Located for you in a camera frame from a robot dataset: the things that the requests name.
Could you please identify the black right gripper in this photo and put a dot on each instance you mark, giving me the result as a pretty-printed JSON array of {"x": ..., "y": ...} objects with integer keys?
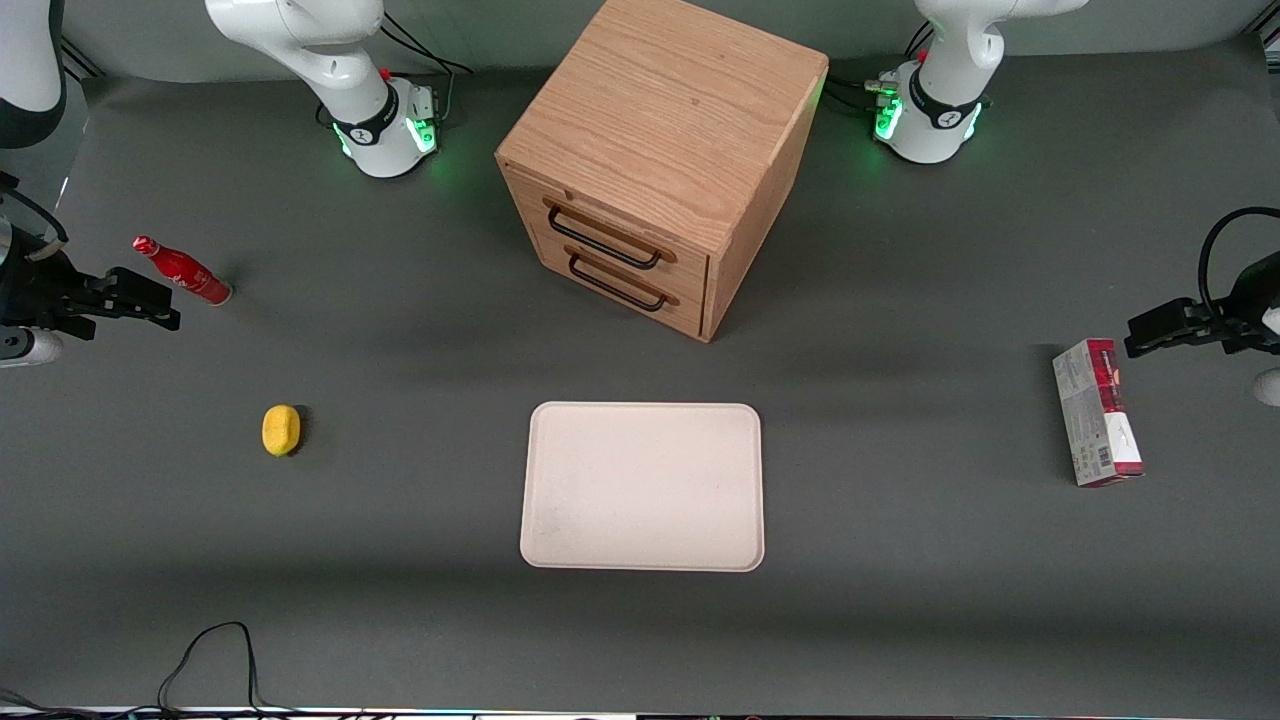
[{"x": 32, "y": 289}]

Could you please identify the dark aluminium frame rail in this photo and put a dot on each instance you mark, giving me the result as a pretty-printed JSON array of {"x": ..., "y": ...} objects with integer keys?
[{"x": 85, "y": 62}]

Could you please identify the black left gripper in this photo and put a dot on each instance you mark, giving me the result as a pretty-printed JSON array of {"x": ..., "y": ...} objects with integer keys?
[{"x": 1243, "y": 308}]

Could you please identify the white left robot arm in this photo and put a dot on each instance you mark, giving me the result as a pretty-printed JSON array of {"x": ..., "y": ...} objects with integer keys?
[{"x": 940, "y": 120}]

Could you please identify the yellow lemon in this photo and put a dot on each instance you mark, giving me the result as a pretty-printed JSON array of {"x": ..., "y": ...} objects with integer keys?
[{"x": 281, "y": 431}]

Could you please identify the cream rectangular tray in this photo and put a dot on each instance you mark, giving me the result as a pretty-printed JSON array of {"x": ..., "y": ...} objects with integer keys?
[{"x": 642, "y": 487}]

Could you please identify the red coke bottle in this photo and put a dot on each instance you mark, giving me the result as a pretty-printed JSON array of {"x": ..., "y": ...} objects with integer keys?
[{"x": 185, "y": 272}]

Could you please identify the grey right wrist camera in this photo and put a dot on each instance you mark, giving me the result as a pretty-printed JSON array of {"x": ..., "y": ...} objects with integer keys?
[{"x": 30, "y": 348}]

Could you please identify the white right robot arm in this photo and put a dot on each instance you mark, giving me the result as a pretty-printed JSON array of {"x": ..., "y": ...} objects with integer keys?
[{"x": 372, "y": 118}]

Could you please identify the red and grey carton box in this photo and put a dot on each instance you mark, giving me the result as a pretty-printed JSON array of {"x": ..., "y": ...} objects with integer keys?
[{"x": 1098, "y": 412}]

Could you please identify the wooden drawer cabinet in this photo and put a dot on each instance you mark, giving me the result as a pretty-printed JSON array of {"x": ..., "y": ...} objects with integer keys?
[{"x": 665, "y": 110}]

